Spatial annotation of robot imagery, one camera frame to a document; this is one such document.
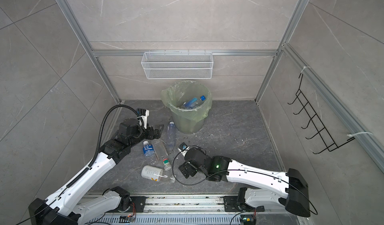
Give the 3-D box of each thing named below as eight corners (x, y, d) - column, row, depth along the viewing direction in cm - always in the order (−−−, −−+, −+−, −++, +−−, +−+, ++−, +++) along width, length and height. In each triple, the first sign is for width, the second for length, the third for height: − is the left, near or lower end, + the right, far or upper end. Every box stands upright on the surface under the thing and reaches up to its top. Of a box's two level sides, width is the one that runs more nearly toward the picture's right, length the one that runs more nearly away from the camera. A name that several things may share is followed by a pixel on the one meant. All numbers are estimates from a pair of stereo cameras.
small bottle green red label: (165, 172, 85) (164, 169, 82) (163, 160, 89) (162, 158, 86) (171, 169, 86) (171, 167, 83) (169, 158, 90) (168, 156, 87)
